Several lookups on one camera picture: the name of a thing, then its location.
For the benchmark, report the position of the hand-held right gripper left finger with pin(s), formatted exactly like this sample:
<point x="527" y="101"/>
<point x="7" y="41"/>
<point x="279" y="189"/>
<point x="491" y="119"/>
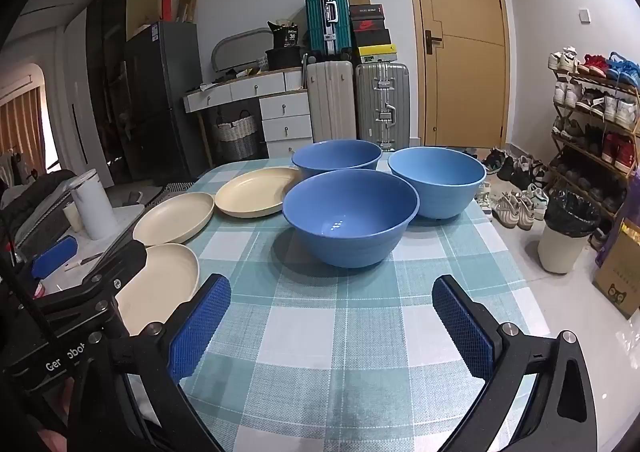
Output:
<point x="200" y="327"/>

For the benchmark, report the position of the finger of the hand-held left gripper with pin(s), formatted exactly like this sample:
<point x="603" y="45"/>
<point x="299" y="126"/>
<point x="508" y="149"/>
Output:
<point x="125" y="264"/>
<point x="52" y="257"/>

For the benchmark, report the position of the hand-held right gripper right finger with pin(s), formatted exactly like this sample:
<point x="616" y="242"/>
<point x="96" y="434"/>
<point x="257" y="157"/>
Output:
<point x="465" y="327"/>

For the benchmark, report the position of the cream plate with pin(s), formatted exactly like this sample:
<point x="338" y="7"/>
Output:
<point x="250" y="194"/>
<point x="160" y="282"/>
<point x="170" y="219"/>

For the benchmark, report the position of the blue bowl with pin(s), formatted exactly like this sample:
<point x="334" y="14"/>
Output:
<point x="340" y="154"/>
<point x="440" y="192"/>
<point x="350" y="232"/>

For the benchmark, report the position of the plastic bottle red label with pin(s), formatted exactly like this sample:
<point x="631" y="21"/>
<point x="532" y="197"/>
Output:
<point x="39" y="289"/>

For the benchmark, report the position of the cream cup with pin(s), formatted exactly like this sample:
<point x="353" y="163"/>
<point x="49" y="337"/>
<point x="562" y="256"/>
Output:
<point x="71" y="218"/>

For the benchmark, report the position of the grey side table white top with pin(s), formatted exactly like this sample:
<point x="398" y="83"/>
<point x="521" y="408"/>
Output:
<point x="125" y="219"/>

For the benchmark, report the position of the white cylindrical appliance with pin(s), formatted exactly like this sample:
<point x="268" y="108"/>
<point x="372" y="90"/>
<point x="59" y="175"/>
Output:
<point x="95" y="212"/>

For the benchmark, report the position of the teal white checked tablecloth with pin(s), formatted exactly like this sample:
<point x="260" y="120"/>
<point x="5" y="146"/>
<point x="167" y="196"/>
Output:
<point x="350" y="332"/>

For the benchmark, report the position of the white trash bin black bag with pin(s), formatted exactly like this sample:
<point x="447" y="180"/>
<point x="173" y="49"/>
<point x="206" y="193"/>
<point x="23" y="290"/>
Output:
<point x="560" y="252"/>

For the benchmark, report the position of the brown curtain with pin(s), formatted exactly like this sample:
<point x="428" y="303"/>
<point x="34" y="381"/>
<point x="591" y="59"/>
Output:
<point x="20" y="131"/>

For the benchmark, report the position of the cluster of assorted shoes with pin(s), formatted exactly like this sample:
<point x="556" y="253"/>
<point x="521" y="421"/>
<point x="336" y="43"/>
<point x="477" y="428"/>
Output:
<point x="520" y="207"/>

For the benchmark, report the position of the cardboard box with cat print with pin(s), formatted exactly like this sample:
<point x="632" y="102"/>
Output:
<point x="617" y="272"/>

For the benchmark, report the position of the woven laundry basket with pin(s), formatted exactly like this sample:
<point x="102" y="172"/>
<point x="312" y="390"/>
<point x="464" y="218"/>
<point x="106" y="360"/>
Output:
<point x="235" y="136"/>

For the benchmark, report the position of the purple bag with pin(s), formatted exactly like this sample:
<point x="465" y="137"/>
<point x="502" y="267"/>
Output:
<point x="611" y="242"/>

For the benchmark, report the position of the black refrigerator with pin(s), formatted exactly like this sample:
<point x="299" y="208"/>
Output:
<point x="160" y="96"/>

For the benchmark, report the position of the white wardrobe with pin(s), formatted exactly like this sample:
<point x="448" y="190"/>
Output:
<point x="75" y="81"/>

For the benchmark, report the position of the dark tall cabinet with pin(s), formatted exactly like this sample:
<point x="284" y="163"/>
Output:
<point x="105" y="56"/>

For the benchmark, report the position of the white desk with drawers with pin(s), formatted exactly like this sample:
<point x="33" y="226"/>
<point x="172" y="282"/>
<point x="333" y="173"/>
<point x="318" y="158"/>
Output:
<point x="285" y="106"/>

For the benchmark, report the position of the grey suitcase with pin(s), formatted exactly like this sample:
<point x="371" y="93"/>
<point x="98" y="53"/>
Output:
<point x="370" y="101"/>

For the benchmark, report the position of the tan wooden door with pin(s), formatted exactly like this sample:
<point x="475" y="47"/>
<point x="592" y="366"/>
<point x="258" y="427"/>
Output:
<point x="465" y="81"/>

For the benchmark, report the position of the arched mirror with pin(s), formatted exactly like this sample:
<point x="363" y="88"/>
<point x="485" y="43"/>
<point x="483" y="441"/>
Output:
<point x="240" y="44"/>

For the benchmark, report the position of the beige suitcase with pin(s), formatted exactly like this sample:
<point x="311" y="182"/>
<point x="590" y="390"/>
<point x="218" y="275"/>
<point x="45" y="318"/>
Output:
<point x="330" y="101"/>

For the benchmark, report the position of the black storage box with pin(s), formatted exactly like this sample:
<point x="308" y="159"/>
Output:
<point x="283" y="58"/>

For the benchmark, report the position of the red folder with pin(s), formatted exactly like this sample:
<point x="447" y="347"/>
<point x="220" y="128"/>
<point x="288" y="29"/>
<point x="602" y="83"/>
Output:
<point x="166" y="6"/>

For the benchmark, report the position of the flat cardboard piece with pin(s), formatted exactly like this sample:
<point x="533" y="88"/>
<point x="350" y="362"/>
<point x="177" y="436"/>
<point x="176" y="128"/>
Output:
<point x="187" y="4"/>

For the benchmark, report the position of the black paper bag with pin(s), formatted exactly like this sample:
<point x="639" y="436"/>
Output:
<point x="283" y="34"/>

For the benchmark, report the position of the yellow black shoe box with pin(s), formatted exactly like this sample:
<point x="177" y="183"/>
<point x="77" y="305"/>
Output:
<point x="377" y="54"/>

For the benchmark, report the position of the teal suitcase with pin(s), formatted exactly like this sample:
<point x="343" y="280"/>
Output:
<point x="317" y="16"/>

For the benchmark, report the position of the black red shoe box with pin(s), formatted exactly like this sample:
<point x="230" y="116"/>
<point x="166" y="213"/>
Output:
<point x="367" y="24"/>

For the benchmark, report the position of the white light switch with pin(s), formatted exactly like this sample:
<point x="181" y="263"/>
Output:
<point x="585" y="15"/>

